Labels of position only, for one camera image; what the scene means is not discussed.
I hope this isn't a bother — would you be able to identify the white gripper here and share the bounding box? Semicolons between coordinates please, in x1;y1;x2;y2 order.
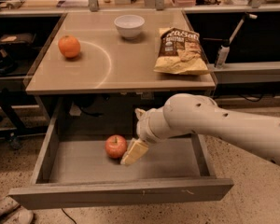
120;108;172;166

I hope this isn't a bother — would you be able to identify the red apple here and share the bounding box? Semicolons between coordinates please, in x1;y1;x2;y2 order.
105;134;127;159

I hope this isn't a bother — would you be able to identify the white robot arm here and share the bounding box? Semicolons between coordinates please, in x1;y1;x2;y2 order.
121;93;280;166

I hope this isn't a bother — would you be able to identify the grey open drawer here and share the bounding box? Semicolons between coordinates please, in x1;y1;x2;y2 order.
9;97;233;209

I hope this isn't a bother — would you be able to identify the grey counter cabinet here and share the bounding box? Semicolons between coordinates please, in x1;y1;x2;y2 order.
25;9;217;117

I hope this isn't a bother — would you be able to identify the yellow brown chip bag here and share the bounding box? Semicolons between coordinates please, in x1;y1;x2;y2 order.
154;27;209;76

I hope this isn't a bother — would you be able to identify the white ceramic bowl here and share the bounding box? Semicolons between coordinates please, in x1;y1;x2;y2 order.
114;15;145;39

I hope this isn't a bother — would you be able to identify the orange fruit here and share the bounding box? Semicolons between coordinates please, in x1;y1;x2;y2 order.
58;35;80;59

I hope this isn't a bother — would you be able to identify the white bottle with rod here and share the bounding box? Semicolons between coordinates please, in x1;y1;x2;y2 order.
214;13;258;69

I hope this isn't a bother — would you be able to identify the white shoe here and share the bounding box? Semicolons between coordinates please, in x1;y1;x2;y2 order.
0;196;34;224

